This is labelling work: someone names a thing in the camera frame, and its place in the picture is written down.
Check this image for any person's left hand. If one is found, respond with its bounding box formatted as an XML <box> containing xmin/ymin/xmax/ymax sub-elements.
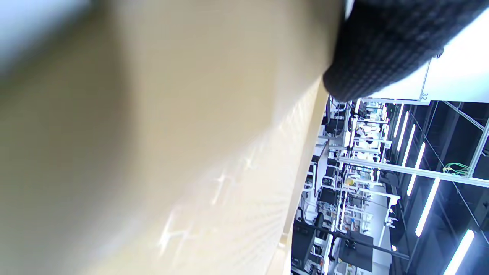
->
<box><xmin>323</xmin><ymin>0</ymin><xmax>489</xmax><ymax>102</ymax></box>

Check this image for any brown plastic food tray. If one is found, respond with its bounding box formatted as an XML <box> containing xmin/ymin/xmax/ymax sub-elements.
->
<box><xmin>0</xmin><ymin>0</ymin><xmax>346</xmax><ymax>275</ymax></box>

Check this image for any green cable coil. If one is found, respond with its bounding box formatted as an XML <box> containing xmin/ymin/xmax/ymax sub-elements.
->
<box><xmin>443</xmin><ymin>162</ymin><xmax>474</xmax><ymax>177</ymax></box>

